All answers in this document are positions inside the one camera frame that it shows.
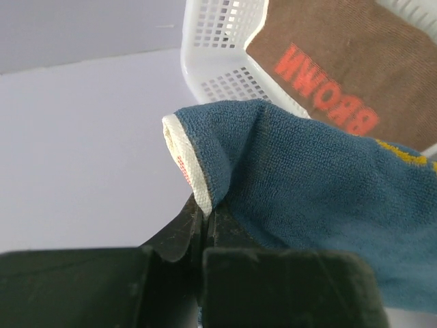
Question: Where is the blue yellow tiger towel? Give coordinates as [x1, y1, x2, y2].
[162, 100, 436, 314]

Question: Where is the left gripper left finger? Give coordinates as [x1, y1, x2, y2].
[1, 198, 202, 327]

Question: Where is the left white plastic basket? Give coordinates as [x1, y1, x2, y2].
[181, 1, 436, 157]

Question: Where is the brown orange towel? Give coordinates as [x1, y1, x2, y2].
[247, 1, 436, 152]

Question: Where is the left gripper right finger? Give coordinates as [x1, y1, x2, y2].
[201, 205, 389, 327]

